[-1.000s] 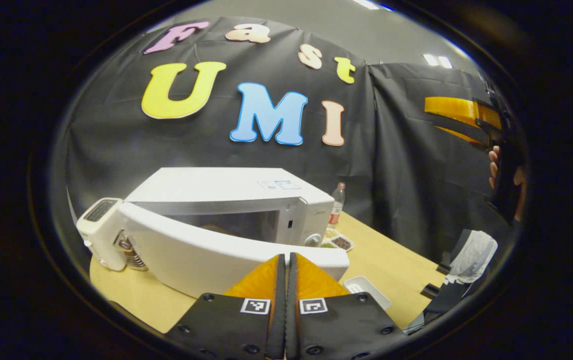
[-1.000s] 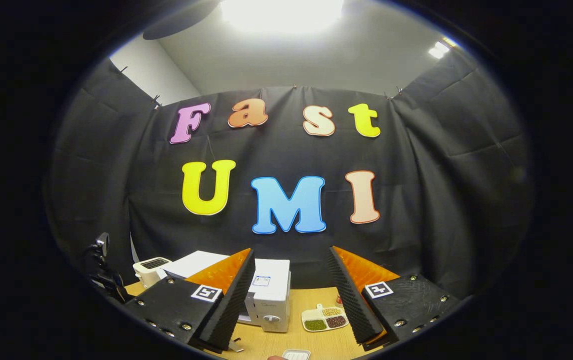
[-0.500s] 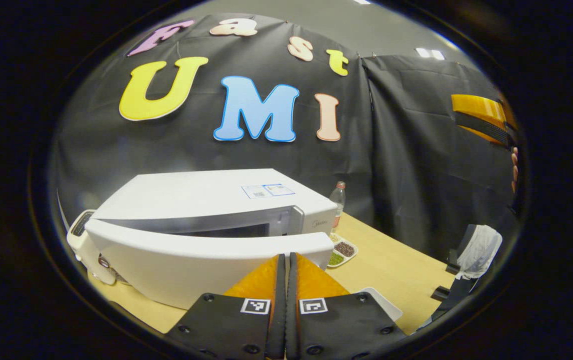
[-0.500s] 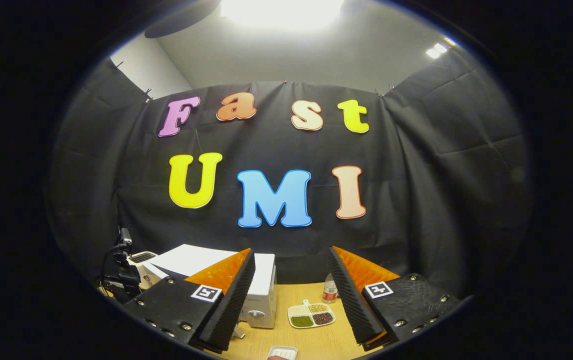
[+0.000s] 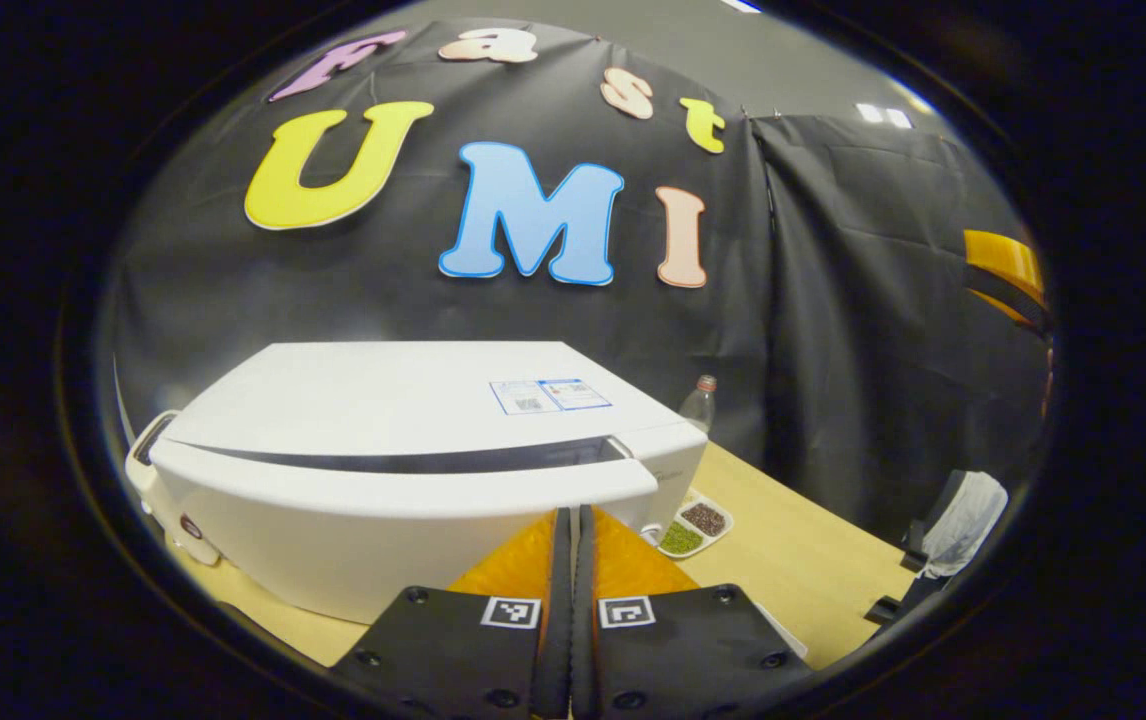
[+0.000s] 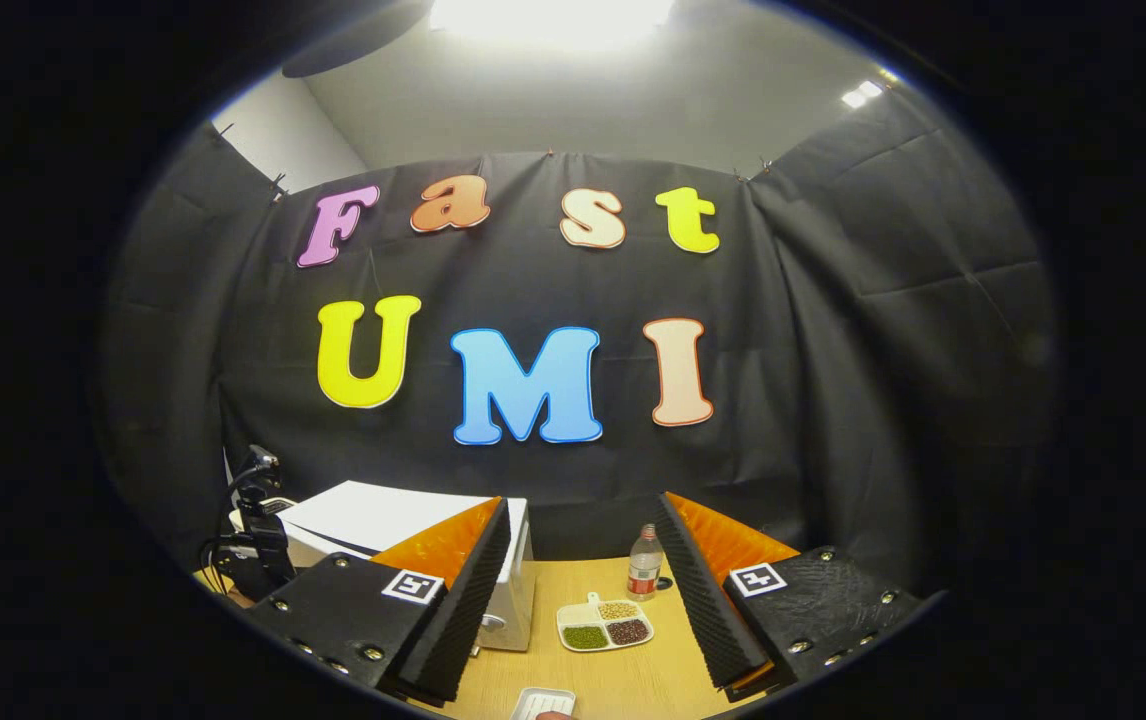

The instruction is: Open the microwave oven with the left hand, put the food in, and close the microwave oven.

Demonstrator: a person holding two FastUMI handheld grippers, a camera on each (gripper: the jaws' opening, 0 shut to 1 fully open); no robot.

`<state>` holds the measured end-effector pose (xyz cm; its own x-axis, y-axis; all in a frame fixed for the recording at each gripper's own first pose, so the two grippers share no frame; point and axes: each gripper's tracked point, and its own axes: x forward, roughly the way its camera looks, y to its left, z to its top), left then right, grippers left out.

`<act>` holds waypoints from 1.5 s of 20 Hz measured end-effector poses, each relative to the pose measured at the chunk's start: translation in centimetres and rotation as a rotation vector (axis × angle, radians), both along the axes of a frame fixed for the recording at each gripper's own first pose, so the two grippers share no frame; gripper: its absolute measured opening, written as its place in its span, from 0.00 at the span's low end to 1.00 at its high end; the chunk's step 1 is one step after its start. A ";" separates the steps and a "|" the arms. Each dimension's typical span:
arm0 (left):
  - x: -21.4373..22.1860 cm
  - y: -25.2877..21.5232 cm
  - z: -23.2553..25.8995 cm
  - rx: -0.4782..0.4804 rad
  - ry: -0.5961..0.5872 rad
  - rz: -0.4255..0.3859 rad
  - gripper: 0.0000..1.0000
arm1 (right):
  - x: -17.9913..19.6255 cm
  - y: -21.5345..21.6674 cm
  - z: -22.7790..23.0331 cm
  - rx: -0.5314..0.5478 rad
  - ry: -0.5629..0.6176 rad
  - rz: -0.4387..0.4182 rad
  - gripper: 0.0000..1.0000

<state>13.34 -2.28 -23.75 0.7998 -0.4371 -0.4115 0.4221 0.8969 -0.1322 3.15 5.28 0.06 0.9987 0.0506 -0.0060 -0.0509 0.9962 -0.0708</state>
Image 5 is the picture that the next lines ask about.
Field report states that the clear plastic bottle red label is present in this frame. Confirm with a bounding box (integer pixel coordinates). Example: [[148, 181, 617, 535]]
[[678, 375, 719, 436]]

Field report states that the black backdrop cloth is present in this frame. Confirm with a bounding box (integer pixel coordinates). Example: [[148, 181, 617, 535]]
[[98, 20, 1054, 546]]

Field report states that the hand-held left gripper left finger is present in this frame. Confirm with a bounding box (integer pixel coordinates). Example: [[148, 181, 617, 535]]
[[328, 507, 574, 720]]

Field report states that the white divided plate with beans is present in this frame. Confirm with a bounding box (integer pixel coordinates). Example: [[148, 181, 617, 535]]
[[641, 490, 734, 559]]

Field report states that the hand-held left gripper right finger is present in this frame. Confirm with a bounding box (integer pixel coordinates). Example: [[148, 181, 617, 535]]
[[573, 505, 816, 720]]

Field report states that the white cloth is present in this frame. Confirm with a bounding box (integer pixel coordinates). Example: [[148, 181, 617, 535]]
[[923, 470, 1009, 579]]

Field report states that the black chair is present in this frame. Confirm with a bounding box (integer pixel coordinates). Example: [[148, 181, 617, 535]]
[[863, 470, 974, 626]]

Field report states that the white toaster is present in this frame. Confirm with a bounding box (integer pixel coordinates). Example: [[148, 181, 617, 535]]
[[125, 409, 224, 567]]

